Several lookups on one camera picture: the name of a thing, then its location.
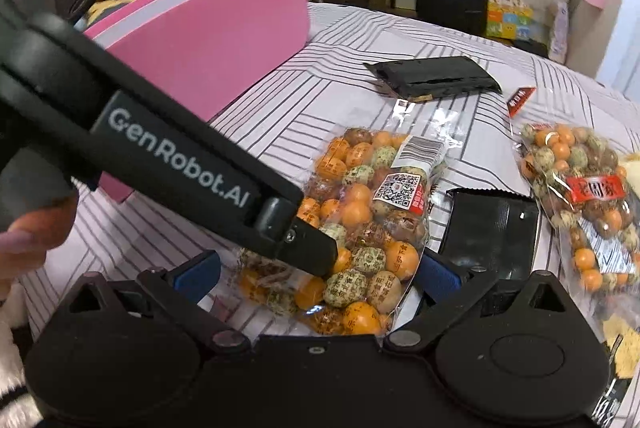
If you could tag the white patterned bag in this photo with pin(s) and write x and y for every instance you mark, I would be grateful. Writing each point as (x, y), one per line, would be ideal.
(560, 31)

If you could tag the person's left hand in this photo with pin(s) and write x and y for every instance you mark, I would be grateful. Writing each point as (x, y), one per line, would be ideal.
(25, 243)

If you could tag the clear bag of coated peanuts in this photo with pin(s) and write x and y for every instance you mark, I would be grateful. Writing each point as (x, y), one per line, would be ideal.
(590, 208)
(370, 218)

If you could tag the flat black snack packet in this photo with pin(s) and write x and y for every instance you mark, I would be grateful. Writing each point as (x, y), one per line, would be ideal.
(435, 78)

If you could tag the cream noodle packet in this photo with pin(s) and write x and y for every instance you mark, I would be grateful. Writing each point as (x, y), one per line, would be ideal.
(617, 348)

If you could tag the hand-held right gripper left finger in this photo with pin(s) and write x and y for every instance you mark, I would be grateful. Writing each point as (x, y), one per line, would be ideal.
(200, 270)

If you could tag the colourful printed box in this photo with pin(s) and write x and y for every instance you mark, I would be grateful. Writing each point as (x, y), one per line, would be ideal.
(510, 16)

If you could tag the striped bed sheet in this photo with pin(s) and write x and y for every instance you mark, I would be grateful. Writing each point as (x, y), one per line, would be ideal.
(310, 83)

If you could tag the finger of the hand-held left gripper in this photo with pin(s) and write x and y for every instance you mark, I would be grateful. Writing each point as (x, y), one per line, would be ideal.
(315, 250)

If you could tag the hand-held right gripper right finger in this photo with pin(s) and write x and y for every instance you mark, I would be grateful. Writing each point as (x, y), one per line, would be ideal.
(440, 277)

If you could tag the dark slipper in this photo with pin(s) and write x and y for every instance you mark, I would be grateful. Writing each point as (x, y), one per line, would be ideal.
(530, 47)

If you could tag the pink box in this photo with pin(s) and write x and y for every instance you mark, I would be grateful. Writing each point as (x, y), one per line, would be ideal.
(225, 33)

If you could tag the white door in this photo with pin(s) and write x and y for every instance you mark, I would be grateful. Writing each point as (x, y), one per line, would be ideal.
(622, 48)

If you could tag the black foil packet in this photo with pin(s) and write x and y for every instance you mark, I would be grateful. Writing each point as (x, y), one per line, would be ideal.
(495, 233)

